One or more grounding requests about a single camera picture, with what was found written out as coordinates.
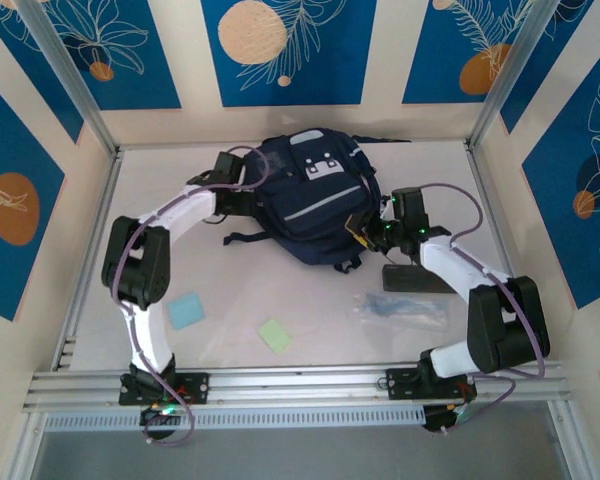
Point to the clear bag of pens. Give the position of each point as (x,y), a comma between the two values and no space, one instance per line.
(395,310)

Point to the black left base connector box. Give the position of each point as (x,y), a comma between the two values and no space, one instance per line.
(157,422)

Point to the aluminium corner post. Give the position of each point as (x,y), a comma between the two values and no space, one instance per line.
(510,70)
(65,65)

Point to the black pencil case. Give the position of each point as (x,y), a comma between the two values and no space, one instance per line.
(405,280)

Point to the blue sticky note pad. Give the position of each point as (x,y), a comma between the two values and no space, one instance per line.
(186,311)

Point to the aluminium cross rail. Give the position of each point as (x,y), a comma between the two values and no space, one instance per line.
(300,382)

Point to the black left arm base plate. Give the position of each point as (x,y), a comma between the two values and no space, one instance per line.
(197,387)

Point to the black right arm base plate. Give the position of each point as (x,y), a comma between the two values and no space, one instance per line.
(402,382)

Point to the green sticky note pad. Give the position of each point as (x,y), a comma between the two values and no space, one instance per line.
(276,336)

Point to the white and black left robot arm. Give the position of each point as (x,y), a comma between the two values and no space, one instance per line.
(147,335)

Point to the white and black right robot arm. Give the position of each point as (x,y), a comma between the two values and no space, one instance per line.
(455,270)

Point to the black right base connector box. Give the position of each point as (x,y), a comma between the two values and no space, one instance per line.
(440,420)

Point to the black base connector box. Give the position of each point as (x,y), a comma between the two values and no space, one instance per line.
(440,420)
(157,422)

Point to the navy blue student backpack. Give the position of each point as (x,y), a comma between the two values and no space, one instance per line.
(320,220)

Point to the aluminium side rail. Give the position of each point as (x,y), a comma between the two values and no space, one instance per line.
(482,175)
(92,250)

